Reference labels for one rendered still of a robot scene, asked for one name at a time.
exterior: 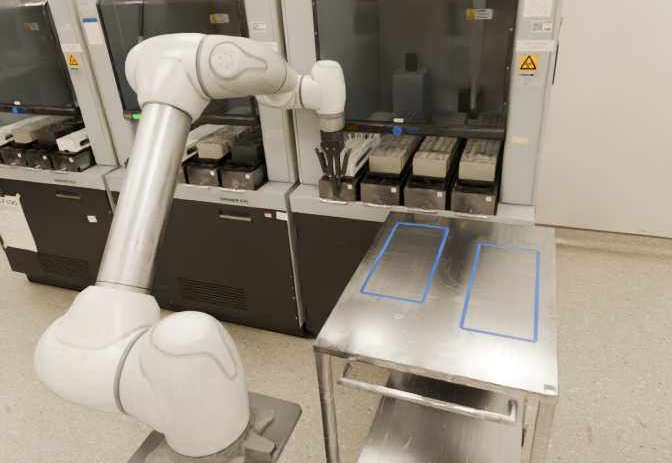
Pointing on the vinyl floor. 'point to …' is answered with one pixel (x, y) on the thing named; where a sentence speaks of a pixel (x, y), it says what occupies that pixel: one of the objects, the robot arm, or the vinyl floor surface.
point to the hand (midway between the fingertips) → (335, 185)
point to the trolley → (448, 340)
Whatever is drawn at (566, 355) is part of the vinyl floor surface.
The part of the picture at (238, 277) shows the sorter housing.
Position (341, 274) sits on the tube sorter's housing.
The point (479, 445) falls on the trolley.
